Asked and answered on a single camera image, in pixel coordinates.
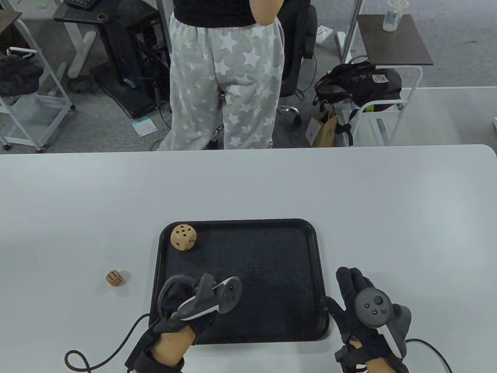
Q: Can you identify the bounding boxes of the person's right hand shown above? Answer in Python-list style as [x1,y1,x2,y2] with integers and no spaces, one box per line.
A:
[321,266,409,373]

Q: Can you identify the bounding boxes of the person's left hand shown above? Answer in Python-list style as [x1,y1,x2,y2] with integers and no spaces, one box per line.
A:
[149,274,218,346]

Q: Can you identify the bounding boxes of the large wooden dice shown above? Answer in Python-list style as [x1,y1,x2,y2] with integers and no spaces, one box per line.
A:
[170,224,197,252]

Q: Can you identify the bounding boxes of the person's right forearm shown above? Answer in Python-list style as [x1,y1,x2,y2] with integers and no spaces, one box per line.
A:
[363,359,391,373]

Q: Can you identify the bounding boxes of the person's left forearm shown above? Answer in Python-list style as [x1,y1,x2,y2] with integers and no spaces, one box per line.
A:
[124,324,195,373]

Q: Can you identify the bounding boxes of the black right hand controller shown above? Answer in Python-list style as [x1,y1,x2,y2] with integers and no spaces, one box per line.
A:
[354,288,412,359]

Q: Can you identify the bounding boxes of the black hand controller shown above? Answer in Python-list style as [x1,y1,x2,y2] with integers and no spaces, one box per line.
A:
[354,288,412,359]
[157,274,243,321]

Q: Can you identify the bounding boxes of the black left hand controller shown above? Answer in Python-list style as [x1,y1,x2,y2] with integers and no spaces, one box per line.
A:
[157,274,243,321]

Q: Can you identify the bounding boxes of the black plastic tray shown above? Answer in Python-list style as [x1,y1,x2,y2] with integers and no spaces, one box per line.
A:
[151,218,330,345]

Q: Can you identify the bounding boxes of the brown paper bag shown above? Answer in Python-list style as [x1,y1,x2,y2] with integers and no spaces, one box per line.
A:
[305,105,339,148]

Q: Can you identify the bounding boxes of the teal white booklet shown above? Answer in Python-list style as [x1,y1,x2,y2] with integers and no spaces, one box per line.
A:
[130,117,156,137]

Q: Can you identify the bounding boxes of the black backpack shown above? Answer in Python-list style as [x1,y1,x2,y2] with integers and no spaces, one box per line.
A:
[313,60,403,114]

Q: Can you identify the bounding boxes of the black office chair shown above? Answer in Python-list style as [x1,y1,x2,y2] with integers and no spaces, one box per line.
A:
[272,0,318,127]

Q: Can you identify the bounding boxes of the white metal pole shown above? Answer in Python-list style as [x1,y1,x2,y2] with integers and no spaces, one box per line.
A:
[341,0,364,64]

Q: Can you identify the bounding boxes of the clear plastic bottle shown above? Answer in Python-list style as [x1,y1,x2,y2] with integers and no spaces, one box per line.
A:
[382,0,410,32]

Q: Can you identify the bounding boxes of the black fabric bag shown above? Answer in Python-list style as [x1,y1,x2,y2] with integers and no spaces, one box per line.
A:
[0,54,44,96]

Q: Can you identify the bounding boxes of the dark desk with white legs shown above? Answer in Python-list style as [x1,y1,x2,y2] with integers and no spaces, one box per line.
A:
[49,0,162,96]

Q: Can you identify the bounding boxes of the black keyboard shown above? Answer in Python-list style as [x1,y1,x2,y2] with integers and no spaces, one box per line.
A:
[63,0,99,11]

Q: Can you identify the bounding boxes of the thin black glove cable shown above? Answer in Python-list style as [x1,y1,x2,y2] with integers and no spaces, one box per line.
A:
[405,338,453,373]

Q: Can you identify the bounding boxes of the black braided glove cable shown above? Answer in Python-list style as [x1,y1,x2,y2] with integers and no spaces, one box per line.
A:
[64,312,152,373]

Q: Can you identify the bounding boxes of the brown white-frame side table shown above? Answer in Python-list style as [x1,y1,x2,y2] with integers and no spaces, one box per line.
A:
[337,14,434,147]
[0,10,76,153]

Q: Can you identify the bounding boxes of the black coiled floor cable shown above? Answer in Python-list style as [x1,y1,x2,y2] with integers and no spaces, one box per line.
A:
[68,74,99,94]

